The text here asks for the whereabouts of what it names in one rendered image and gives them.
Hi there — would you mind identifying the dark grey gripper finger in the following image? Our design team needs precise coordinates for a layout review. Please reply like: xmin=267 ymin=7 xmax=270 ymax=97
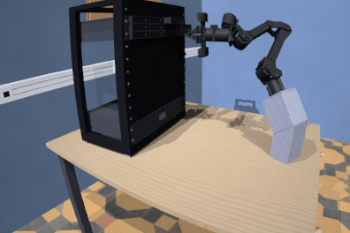
xmin=184 ymin=34 xmax=200 ymax=43
xmin=185 ymin=26 xmax=199 ymax=34

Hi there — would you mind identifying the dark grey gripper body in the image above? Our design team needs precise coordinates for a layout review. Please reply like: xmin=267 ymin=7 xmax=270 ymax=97
xmin=197 ymin=12 xmax=218 ymax=57

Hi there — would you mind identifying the black server rack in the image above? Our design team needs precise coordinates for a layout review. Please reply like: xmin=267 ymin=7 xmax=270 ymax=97
xmin=69 ymin=0 xmax=192 ymax=157

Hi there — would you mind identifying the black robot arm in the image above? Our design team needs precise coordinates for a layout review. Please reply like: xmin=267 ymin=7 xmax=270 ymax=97
xmin=217 ymin=12 xmax=292 ymax=96

